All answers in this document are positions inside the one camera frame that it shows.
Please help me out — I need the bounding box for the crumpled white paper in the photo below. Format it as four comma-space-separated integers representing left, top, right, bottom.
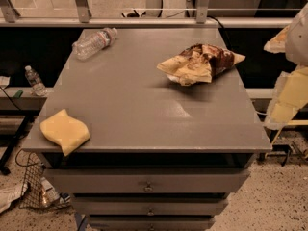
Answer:
0, 183, 28, 213

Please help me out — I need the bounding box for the drawer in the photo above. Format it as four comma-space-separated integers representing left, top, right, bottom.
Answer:
44, 168, 249, 193
72, 195, 228, 216
89, 216, 215, 231

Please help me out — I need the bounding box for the small water bottle on shelf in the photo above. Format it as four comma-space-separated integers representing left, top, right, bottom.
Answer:
25, 65, 47, 96

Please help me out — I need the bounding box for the black cable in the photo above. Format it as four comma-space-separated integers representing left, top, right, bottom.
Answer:
207, 15, 233, 46

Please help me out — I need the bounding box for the top drawer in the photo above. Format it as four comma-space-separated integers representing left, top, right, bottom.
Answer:
44, 168, 249, 193

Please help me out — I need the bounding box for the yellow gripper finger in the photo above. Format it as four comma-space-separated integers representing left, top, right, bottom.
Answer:
264, 26, 290, 54
264, 65, 308, 130

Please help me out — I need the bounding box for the brown chip bag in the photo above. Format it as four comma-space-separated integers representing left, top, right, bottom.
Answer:
157, 44, 245, 86

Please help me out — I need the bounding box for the grey drawer cabinet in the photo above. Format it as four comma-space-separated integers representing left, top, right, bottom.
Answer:
21, 27, 273, 231

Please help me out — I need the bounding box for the green small object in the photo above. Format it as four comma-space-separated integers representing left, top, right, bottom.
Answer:
13, 90, 23, 98

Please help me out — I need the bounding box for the middle drawer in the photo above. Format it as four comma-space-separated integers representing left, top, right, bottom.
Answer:
72, 195, 228, 216

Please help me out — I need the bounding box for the yellow sponge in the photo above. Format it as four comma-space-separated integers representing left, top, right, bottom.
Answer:
39, 109, 90, 156

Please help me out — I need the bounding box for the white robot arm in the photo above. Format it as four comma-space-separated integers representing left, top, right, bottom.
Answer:
264, 4, 308, 130

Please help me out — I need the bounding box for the metal railing frame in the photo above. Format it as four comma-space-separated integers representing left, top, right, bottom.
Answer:
0, 0, 307, 28

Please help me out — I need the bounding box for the bottom drawer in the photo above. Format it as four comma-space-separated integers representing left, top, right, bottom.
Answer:
89, 216, 215, 231

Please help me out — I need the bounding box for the clear water bottle on table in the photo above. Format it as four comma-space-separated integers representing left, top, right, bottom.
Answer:
72, 28, 117, 61

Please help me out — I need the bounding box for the wire mesh basket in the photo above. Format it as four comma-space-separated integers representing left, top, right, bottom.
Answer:
20, 153, 70, 212

